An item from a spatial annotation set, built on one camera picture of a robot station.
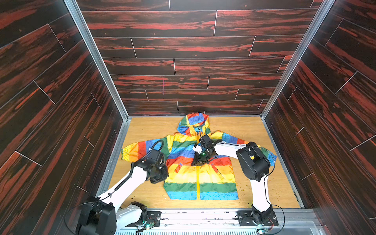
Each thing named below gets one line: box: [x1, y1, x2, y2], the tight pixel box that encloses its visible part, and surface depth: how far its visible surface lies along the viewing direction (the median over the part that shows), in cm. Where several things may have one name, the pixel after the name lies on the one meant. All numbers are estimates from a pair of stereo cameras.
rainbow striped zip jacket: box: [121, 113, 278, 201], surface depth 91 cm
